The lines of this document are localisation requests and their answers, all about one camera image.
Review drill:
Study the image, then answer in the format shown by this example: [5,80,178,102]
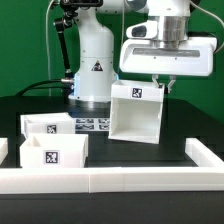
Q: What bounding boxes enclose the white left barrier wall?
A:
[0,138,8,165]

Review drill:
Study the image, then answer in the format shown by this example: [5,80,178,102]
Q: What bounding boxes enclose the white right barrier wall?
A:
[185,138,224,168]

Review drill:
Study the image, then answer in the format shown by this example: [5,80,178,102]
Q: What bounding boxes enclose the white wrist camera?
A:
[126,20,158,39]

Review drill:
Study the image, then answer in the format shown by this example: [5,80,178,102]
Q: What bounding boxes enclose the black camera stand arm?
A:
[53,0,103,88]

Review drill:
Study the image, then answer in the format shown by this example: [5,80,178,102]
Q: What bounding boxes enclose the white front barrier wall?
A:
[0,167,224,194]

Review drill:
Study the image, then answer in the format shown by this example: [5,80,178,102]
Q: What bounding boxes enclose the white drawer tray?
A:
[20,134,88,168]
[20,112,75,137]

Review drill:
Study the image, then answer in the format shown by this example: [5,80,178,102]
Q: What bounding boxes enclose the white front drawer tray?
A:
[20,134,88,168]

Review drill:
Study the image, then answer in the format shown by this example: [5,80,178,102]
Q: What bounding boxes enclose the black cable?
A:
[14,78,74,98]

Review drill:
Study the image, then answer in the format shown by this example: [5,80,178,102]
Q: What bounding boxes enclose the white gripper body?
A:
[120,37,217,77]

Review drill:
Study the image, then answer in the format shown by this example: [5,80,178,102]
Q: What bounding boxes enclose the white barrier wall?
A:
[0,138,8,165]
[0,167,224,194]
[185,138,224,168]

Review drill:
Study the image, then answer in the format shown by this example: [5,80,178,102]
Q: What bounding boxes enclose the grey thin cable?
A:
[45,0,54,98]

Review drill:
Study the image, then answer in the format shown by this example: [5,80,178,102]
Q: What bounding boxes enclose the white drawer cabinet box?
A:
[108,80,164,144]

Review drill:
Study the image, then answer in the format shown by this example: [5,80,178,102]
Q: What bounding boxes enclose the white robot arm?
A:
[70,0,217,103]

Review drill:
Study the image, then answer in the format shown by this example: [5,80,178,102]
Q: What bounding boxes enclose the white marker tag sheet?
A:
[74,118,110,131]

